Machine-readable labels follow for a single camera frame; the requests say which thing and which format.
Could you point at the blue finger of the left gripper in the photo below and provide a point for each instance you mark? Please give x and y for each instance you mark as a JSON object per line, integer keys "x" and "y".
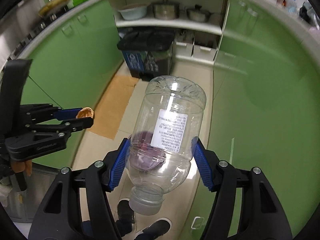
{"x": 66, "y": 114}
{"x": 66, "y": 126}

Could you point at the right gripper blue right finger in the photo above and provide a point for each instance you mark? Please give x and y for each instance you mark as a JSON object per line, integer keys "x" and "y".
{"x": 261, "y": 216}

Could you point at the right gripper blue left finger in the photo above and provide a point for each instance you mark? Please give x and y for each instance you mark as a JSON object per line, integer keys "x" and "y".
{"x": 59, "y": 214}

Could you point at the walnut shell half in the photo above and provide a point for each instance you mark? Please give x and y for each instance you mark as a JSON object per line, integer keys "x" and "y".
{"x": 85, "y": 113}

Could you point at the clear plastic bottle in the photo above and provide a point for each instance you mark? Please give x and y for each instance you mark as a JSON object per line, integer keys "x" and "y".
{"x": 172, "y": 109}

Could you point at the purple blue wrapper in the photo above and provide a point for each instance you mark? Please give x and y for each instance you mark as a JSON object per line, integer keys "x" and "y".
{"x": 142, "y": 155}

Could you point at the black dual trash bin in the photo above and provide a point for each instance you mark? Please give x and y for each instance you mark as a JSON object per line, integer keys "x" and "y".
{"x": 148, "y": 53}

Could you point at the person left hand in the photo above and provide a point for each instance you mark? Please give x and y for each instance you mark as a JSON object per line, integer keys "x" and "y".
{"x": 22, "y": 166}

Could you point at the orange floor mat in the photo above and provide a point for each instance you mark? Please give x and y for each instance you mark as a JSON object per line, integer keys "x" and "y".
{"x": 111, "y": 107}

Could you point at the left black shoe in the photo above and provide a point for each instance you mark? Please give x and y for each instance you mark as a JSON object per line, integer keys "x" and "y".
{"x": 126, "y": 218}

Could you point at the black shoe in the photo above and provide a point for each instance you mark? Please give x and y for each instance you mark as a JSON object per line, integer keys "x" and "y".
{"x": 126, "y": 218}
{"x": 155, "y": 230}

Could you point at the right black shoe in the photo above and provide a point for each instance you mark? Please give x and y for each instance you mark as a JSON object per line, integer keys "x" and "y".
{"x": 155, "y": 230}

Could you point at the light blue basin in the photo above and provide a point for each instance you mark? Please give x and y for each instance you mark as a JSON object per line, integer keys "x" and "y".
{"x": 133, "y": 12}

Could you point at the steel pot on shelf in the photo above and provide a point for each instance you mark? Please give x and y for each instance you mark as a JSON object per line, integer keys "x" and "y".
{"x": 166, "y": 10}

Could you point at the steel pan with lid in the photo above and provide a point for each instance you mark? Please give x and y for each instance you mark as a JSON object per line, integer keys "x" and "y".
{"x": 198, "y": 14}

